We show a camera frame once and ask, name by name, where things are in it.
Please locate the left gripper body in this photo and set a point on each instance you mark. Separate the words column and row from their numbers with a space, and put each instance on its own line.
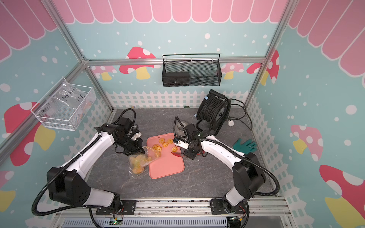
column 130, row 146

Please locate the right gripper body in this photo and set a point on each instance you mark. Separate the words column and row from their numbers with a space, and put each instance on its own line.
column 190, row 152

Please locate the clear resealable bag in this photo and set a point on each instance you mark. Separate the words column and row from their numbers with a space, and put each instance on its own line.
column 139, row 162

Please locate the red metal tongs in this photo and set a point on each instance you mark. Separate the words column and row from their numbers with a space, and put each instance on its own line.
column 177, row 154

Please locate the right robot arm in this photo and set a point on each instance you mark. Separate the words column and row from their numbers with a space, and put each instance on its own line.
column 249, row 177

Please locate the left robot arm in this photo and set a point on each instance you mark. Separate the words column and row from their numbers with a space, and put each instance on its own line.
column 67, row 183

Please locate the clear tape roll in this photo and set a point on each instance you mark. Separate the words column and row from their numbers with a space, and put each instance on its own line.
column 179, row 131

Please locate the pink plastic tray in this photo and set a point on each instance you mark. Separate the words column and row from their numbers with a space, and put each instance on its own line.
column 167, row 164

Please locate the white power plug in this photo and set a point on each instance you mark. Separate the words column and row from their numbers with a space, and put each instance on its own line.
column 230, row 123

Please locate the green rubber glove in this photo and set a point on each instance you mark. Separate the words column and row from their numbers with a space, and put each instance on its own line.
column 246, row 147

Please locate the black cable reel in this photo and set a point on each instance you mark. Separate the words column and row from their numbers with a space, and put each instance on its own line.
column 214, row 109

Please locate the black mesh wall basket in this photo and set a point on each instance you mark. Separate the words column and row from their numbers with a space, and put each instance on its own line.
column 191, row 70

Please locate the clear wire wall basket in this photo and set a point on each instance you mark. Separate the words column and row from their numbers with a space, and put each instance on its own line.
column 64, row 106

